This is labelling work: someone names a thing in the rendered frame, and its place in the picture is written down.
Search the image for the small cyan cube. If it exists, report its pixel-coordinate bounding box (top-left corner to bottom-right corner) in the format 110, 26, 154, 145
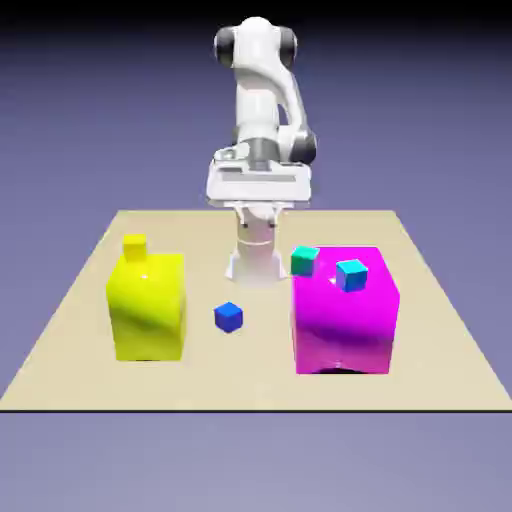
335, 258, 370, 294

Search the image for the large yellow box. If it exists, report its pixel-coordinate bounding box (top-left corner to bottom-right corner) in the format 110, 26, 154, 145
105, 252, 188, 363

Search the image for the large magenta box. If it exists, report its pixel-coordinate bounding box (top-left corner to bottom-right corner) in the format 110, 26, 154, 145
291, 245, 402, 376

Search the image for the small yellow cube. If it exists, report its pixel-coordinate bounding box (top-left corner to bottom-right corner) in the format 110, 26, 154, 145
122, 234, 148, 264

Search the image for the small blue cube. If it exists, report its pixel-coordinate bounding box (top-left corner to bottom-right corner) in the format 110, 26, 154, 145
213, 301, 244, 334

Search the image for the small green cube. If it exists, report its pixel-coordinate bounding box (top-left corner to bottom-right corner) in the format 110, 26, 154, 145
290, 245, 321, 278

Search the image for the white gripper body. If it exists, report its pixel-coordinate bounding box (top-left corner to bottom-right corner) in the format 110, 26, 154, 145
205, 161, 313, 210

